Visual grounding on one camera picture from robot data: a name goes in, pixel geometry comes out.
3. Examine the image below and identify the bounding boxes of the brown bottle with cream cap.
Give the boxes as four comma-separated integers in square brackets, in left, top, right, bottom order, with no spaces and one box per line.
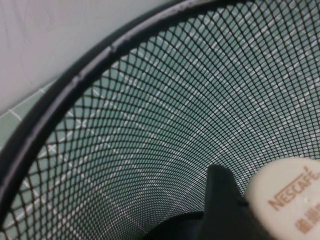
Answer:
[244,157,320,240]

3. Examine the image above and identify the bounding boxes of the green white-checked tablecloth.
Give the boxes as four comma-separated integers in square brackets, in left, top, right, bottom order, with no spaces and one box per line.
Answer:
[0,0,320,240]

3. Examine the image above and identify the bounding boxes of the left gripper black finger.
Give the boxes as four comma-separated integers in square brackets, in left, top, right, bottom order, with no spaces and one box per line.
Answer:
[196,164,266,240]

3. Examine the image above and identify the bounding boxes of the black wire mesh wastebasket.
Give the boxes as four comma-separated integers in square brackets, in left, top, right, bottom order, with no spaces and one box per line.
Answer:
[0,0,320,240]

